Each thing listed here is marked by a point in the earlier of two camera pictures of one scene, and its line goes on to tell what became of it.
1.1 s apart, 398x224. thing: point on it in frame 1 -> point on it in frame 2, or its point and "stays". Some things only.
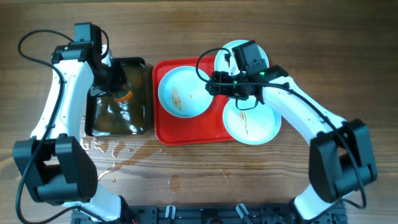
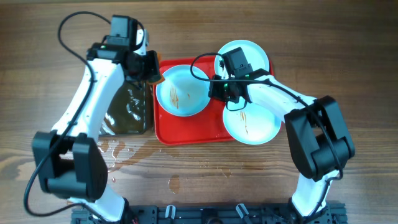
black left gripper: x=121 y=78 -> x=153 y=67
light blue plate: x=183 y=94 stays
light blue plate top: x=221 y=65 stays
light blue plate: x=250 y=127 stays
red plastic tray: x=205 y=129 stays
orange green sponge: x=122 y=94 -> x=157 y=79
